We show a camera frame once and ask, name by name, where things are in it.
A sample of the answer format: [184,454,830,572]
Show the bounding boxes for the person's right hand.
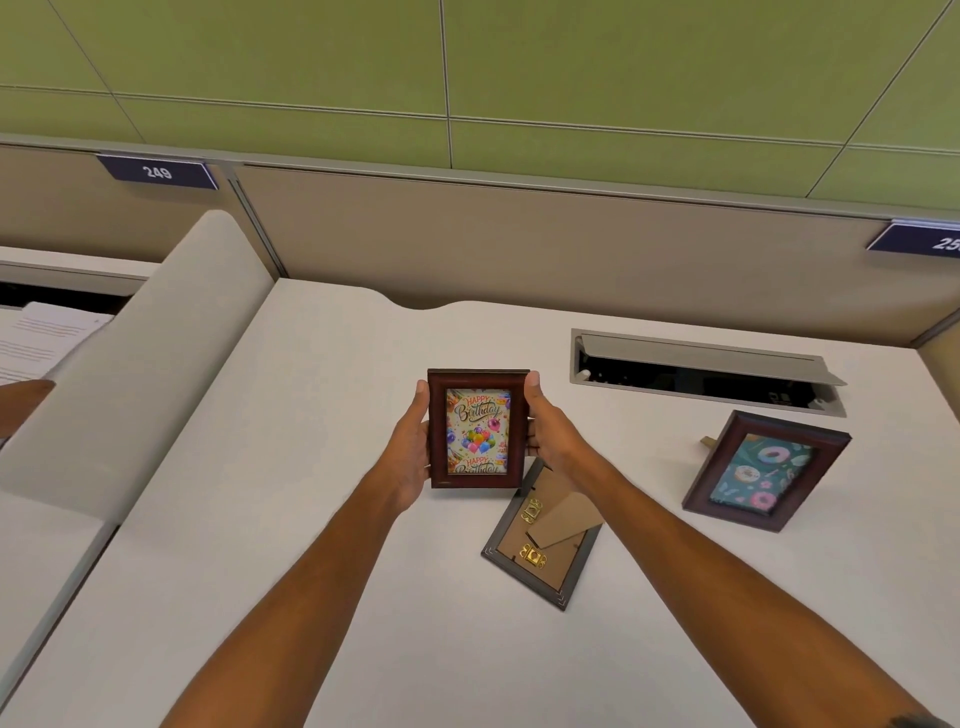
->
[522,370,594,494]

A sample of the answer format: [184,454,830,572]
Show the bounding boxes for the person's left hand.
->
[381,379,433,516]

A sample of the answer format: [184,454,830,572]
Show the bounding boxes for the balloon picture wooden photo frame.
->
[426,367,532,491]

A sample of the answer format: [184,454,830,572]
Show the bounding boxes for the person's left forearm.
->
[160,468,421,728]

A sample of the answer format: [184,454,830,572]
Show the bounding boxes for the person's right forearm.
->
[558,450,960,728]

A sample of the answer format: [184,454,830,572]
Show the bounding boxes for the beige cubicle partition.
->
[0,133,960,350]

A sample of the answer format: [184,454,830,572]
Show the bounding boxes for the white desk divider panel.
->
[0,209,276,524]

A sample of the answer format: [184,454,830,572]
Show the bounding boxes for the dark blue number sign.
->
[866,219,960,260]
[96,153,220,192]

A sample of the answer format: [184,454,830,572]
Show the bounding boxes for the printed white paper sheet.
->
[0,301,116,386]

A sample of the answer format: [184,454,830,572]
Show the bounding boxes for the face-down photo frame with backing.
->
[480,457,606,612]

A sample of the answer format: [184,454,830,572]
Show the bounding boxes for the grey desk cable hatch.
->
[568,327,849,420]

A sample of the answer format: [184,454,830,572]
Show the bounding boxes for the donut picture wooden photo frame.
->
[681,409,853,534]

